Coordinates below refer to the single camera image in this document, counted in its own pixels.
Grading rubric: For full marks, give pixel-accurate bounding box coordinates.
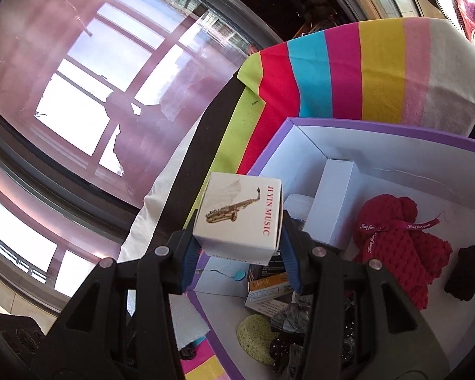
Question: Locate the black knitted glove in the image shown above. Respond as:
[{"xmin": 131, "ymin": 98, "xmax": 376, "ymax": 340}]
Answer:
[{"xmin": 444, "ymin": 245, "xmax": 475, "ymax": 302}]

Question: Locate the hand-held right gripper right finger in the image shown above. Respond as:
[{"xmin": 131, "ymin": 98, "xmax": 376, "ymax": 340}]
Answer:
[{"xmin": 280, "ymin": 209, "xmax": 449, "ymax": 380}]

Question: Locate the red knitted scarf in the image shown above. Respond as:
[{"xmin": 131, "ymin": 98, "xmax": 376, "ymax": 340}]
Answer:
[{"xmin": 352, "ymin": 194, "xmax": 454, "ymax": 311}]

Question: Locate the green round sponge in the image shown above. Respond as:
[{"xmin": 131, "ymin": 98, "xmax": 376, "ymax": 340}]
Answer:
[{"xmin": 237, "ymin": 314, "xmax": 280, "ymax": 365}]

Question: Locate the pink sheer curtain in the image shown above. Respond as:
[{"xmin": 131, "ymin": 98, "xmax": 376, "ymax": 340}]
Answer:
[{"xmin": 0, "ymin": 0, "xmax": 262, "ymax": 206}]

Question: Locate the tall white box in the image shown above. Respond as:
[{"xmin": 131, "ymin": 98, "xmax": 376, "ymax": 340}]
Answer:
[{"xmin": 303, "ymin": 159, "xmax": 361, "ymax": 250}]

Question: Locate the striped tablecloth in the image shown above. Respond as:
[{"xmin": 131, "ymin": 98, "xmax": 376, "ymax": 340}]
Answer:
[{"xmin": 119, "ymin": 18, "xmax": 475, "ymax": 380}]

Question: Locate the black sequin scrunchie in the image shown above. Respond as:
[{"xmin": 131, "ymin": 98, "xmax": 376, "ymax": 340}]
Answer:
[{"xmin": 269, "ymin": 332, "xmax": 305, "ymax": 380}]

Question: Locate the white foam block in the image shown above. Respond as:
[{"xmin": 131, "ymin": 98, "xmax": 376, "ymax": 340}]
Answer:
[{"xmin": 169, "ymin": 291, "xmax": 211, "ymax": 351}]

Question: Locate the black printed box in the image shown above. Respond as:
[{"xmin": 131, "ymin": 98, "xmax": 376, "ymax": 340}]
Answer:
[{"xmin": 247, "ymin": 251, "xmax": 288, "ymax": 282}]

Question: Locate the black beaded accessory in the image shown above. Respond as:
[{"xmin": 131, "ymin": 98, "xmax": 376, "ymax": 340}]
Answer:
[{"xmin": 340, "ymin": 291, "xmax": 359, "ymax": 365}]

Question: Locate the purple storage box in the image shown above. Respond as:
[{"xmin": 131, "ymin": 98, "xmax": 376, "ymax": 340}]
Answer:
[{"xmin": 184, "ymin": 117, "xmax": 475, "ymax": 380}]

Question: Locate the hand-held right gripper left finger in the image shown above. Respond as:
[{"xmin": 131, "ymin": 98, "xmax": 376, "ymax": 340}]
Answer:
[{"xmin": 43, "ymin": 227, "xmax": 202, "ymax": 380}]

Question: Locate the white cube box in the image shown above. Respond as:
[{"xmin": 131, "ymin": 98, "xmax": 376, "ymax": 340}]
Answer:
[{"xmin": 192, "ymin": 172, "xmax": 282, "ymax": 266}]

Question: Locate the orange white box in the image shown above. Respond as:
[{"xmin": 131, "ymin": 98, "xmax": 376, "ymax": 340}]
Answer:
[{"xmin": 243, "ymin": 273, "xmax": 295, "ymax": 317}]

